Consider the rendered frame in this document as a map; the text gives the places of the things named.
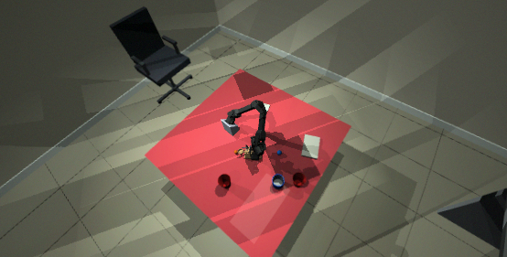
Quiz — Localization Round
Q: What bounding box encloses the dark red cup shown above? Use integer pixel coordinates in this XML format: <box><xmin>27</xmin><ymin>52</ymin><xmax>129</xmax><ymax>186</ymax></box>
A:
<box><xmin>293</xmin><ymin>173</ymin><xmax>307</xmax><ymax>188</ymax></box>
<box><xmin>218</xmin><ymin>174</ymin><xmax>231</xmax><ymax>189</ymax></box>

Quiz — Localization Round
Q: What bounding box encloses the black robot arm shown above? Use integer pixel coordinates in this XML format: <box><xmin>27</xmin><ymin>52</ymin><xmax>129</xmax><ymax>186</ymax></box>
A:
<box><xmin>224</xmin><ymin>100</ymin><xmax>267</xmax><ymax>156</ymax></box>

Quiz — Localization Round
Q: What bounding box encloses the dark blue mug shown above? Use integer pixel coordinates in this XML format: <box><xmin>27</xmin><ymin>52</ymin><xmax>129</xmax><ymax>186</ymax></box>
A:
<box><xmin>272</xmin><ymin>174</ymin><xmax>285</xmax><ymax>190</ymax></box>

